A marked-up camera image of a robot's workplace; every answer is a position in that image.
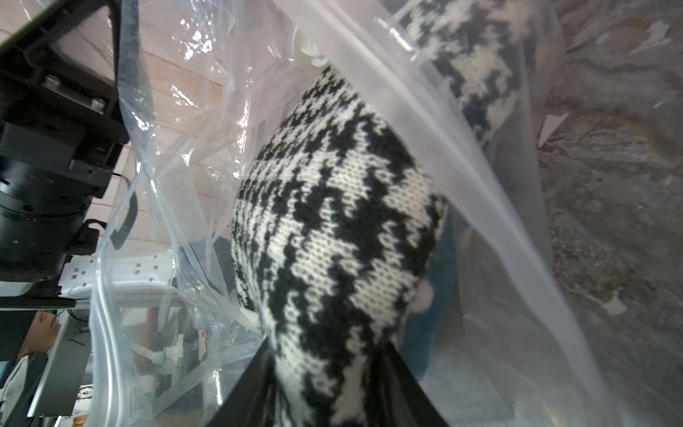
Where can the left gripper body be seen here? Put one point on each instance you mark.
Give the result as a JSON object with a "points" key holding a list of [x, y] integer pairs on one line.
{"points": [[62, 133]]}

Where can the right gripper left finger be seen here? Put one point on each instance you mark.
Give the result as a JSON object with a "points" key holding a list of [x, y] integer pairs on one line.
{"points": [[252, 400]]}

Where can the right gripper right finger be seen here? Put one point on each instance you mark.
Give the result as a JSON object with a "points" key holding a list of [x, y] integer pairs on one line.
{"points": [[403, 401]]}

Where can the black white houndstooth knit blanket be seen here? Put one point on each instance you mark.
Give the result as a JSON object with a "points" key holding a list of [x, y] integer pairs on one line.
{"points": [[342, 209]]}

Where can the clear plastic vacuum bag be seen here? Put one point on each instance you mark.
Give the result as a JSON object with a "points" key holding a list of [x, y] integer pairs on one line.
{"points": [[203, 85]]}

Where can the dark blue folded blanket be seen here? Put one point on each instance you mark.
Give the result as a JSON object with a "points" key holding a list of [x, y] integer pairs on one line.
{"points": [[434, 293]]}

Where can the white vacuum bag valve cap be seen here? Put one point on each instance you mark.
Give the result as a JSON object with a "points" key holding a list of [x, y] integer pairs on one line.
{"points": [[305, 53]]}

